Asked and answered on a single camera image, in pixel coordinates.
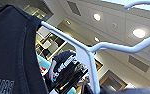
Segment wooden framed glass door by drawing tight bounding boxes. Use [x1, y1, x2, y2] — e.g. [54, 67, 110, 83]
[99, 69, 129, 93]

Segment black device white labels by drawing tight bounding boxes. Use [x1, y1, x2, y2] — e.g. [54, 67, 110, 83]
[44, 49, 90, 94]

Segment grey ceiling vent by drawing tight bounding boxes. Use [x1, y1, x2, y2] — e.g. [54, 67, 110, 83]
[128, 54, 150, 74]
[66, 0, 82, 16]

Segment round ceiling light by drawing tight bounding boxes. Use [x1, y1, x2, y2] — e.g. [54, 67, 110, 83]
[92, 12, 103, 22]
[93, 36, 101, 43]
[65, 19, 73, 26]
[131, 28, 147, 39]

